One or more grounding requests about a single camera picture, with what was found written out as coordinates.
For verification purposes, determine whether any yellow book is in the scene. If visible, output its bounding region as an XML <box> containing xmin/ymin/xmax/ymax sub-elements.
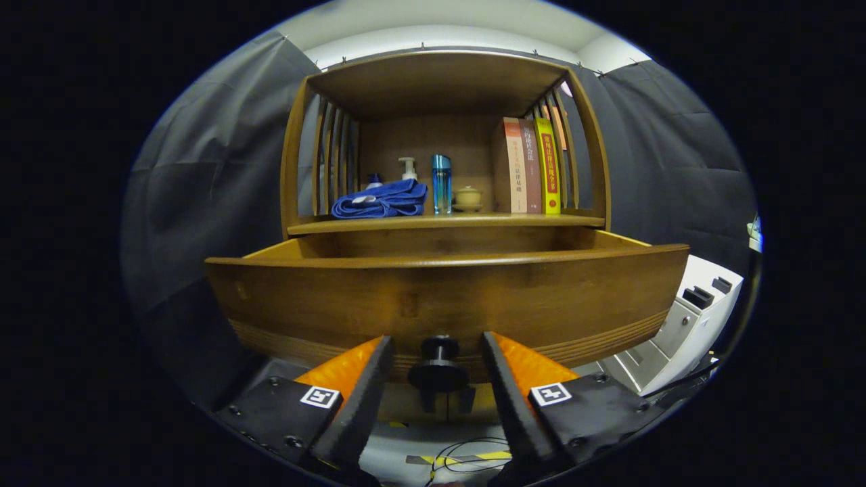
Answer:
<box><xmin>534</xmin><ymin>118</ymin><xmax>562</xmax><ymax>216</ymax></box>

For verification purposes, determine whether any yellow black floor tape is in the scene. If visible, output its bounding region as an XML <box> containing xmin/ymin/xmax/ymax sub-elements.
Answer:
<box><xmin>406</xmin><ymin>452</ymin><xmax>513</xmax><ymax>467</ymax></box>

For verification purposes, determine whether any tan lidded tea cup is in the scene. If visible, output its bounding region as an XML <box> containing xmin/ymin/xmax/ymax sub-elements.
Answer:
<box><xmin>452</xmin><ymin>186</ymin><xmax>484</xmax><ymax>213</ymax></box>

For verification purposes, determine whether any wooden drawer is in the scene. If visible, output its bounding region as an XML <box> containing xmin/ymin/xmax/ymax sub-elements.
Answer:
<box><xmin>205</xmin><ymin>228</ymin><xmax>691</xmax><ymax>383</ymax></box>

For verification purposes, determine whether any black drawer knob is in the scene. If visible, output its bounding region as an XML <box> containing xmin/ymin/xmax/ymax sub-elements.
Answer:
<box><xmin>408</xmin><ymin>335</ymin><xmax>471</xmax><ymax>393</ymax></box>

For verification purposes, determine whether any brown book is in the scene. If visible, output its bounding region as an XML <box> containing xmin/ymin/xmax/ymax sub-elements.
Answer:
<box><xmin>522</xmin><ymin>122</ymin><xmax>543</xmax><ymax>214</ymax></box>

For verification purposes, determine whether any blue folded towel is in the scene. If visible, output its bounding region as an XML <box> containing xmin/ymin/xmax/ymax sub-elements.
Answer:
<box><xmin>331</xmin><ymin>178</ymin><xmax>428</xmax><ymax>219</ymax></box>

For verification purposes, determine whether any white machine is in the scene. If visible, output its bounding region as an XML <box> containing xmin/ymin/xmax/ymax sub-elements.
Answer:
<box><xmin>599</xmin><ymin>254</ymin><xmax>745</xmax><ymax>396</ymax></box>

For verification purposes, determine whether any wooden cabinet door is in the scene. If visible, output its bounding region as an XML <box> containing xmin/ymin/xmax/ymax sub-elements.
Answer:
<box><xmin>379</xmin><ymin>386</ymin><xmax>447</xmax><ymax>425</ymax></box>
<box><xmin>448</xmin><ymin>387</ymin><xmax>503</xmax><ymax>423</ymax></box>

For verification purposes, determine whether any black backdrop cloth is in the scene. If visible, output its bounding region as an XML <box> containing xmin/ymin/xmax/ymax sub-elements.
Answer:
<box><xmin>120</xmin><ymin>30</ymin><xmax>757</xmax><ymax>407</ymax></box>

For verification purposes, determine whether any wooden countertop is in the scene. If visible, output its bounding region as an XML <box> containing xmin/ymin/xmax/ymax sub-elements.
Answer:
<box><xmin>288</xmin><ymin>213</ymin><xmax>606</xmax><ymax>236</ymax></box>

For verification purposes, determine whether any tall blue glass bottle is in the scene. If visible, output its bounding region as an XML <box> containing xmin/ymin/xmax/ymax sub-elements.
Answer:
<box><xmin>432</xmin><ymin>154</ymin><xmax>452</xmax><ymax>216</ymax></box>

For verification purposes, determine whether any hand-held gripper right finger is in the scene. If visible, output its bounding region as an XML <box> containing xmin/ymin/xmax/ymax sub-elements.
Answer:
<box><xmin>479</xmin><ymin>331</ymin><xmax>667</xmax><ymax>481</ymax></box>

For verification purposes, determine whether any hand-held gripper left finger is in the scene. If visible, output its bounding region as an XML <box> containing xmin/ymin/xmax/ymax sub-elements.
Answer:
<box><xmin>213</xmin><ymin>335</ymin><xmax>395</xmax><ymax>478</ymax></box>

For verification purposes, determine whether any beige book orange label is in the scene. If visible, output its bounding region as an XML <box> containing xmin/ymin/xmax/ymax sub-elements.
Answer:
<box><xmin>493</xmin><ymin>118</ymin><xmax>528</xmax><ymax>214</ymax></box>

